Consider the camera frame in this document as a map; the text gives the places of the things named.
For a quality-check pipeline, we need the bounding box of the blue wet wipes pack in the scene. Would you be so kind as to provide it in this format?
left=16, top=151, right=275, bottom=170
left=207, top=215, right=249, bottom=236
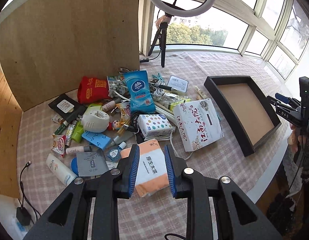
left=123, top=70, right=156, bottom=113

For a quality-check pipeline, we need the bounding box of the black sachet white label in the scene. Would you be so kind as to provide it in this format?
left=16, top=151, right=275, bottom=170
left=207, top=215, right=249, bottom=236
left=48, top=94, right=87, bottom=123

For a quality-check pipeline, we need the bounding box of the green tube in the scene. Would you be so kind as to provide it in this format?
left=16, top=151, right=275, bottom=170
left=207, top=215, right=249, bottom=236
left=71, top=121, right=84, bottom=143

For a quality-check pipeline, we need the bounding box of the white painted tissue box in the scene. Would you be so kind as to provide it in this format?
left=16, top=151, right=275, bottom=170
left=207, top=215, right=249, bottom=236
left=173, top=98, right=224, bottom=152

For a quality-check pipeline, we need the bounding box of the small doll figure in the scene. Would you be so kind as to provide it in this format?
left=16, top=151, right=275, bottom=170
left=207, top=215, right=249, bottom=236
left=107, top=120, right=121, bottom=131

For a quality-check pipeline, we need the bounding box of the orange white tissue pack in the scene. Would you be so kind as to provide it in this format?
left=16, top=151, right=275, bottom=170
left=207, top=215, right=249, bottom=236
left=135, top=139, right=169, bottom=197

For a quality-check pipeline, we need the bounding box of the blue music card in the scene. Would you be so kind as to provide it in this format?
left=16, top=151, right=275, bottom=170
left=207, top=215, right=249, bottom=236
left=82, top=131, right=111, bottom=150

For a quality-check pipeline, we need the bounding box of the white round mosquito device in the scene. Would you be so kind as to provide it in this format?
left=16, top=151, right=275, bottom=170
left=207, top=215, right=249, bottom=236
left=81, top=109, right=110, bottom=133

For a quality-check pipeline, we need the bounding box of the black power adapter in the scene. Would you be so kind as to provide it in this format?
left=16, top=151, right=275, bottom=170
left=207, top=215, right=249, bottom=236
left=16, top=206, right=31, bottom=226

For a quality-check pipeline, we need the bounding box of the white usb cable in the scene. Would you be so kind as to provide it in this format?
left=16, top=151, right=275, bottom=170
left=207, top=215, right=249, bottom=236
left=152, top=80, right=170, bottom=103

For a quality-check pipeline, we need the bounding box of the red pouch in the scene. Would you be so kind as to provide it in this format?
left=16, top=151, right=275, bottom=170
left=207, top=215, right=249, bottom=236
left=77, top=76, right=110, bottom=105

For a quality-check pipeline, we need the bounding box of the white square tin box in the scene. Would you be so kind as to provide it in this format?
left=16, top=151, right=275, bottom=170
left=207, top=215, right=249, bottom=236
left=168, top=75, right=188, bottom=93

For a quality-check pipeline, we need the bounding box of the white cream tube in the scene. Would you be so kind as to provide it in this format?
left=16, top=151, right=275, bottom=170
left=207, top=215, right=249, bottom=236
left=195, top=86, right=208, bottom=99

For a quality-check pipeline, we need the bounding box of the person right hand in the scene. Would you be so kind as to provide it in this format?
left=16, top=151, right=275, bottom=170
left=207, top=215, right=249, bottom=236
left=287, top=124, right=306, bottom=154

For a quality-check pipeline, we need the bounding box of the grey sachet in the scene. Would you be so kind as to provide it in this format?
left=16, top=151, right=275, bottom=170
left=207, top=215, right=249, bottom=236
left=76, top=152, right=109, bottom=177

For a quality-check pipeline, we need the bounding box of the plaid tablecloth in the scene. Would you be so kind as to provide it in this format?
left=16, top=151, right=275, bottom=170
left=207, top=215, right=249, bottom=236
left=15, top=51, right=293, bottom=240

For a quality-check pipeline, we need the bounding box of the black tray cork bottom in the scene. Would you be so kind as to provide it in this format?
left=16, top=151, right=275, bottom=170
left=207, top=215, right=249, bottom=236
left=204, top=76, right=282, bottom=157

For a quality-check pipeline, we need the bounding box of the wooden board panel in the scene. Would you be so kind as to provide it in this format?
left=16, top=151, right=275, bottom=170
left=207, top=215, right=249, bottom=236
left=0, top=0, right=139, bottom=111

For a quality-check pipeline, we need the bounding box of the white lotion bottle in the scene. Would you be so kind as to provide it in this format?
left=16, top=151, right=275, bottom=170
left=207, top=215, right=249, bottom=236
left=46, top=153, right=77, bottom=186

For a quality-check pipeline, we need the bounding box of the black pen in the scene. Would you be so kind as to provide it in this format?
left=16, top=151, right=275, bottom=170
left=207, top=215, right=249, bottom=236
left=150, top=82, right=177, bottom=91

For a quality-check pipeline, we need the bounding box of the small blue cap bottle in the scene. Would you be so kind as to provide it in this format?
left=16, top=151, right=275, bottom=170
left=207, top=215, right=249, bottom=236
left=107, top=141, right=126, bottom=162

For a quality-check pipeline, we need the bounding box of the polka dot tissue pack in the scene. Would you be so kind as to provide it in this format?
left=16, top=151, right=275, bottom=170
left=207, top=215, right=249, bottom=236
left=137, top=114, right=175, bottom=137

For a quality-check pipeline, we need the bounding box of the small blue clothespin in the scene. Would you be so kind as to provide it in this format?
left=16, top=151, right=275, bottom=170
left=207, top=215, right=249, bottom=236
left=152, top=73, right=164, bottom=81

